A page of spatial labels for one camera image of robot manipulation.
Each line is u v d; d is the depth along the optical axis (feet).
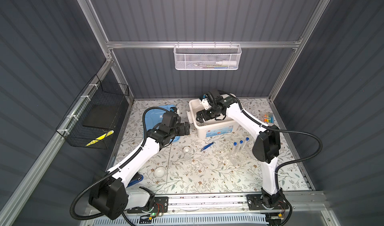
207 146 3.07
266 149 1.72
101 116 2.41
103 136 2.28
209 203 2.47
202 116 2.63
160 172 2.75
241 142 2.59
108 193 1.29
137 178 2.63
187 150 2.99
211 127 2.79
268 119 3.46
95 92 2.53
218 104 2.15
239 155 2.96
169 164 2.85
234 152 2.96
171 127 2.07
